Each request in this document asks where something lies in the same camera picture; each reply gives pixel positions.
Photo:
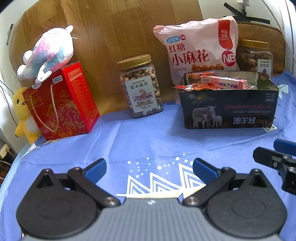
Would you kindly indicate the nut jar gold lid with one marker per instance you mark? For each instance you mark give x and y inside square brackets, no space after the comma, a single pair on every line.
[140,86]

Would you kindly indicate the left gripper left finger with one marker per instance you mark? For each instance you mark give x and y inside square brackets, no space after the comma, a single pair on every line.
[62,205]

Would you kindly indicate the brown seat cushion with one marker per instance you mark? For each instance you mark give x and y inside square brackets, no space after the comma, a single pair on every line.
[269,39]

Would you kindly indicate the red gift box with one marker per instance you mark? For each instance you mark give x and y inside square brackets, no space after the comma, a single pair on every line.
[63,106]

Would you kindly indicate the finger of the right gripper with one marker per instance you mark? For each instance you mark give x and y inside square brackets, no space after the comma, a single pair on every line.
[282,159]

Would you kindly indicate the walnut jar gold lid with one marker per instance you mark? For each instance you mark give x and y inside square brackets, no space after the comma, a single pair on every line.
[255,56]

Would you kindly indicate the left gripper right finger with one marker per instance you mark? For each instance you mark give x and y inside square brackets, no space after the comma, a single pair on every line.
[241,206]

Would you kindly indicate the pink candy box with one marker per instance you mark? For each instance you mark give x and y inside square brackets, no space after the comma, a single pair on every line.
[224,82]

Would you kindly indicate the orange red snack packet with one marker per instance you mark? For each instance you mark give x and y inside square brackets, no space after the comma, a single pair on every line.
[195,86]

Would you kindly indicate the pink blue plush toy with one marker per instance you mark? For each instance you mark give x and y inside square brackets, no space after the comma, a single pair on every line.
[51,52]

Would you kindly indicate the yellow duck plush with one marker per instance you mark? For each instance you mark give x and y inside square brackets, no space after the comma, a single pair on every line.
[26,126]

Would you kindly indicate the blue patterned tablecloth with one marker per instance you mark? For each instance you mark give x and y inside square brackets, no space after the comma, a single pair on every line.
[152,154]

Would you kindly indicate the wooden board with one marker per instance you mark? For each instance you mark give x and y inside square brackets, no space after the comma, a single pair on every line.
[106,32]

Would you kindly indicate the dark sheep tin box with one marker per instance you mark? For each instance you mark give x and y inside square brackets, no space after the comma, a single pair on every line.
[253,107]

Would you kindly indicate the pink snack bag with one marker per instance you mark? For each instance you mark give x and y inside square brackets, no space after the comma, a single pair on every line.
[198,46]

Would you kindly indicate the black stand base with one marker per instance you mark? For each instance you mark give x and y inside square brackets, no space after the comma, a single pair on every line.
[241,16]

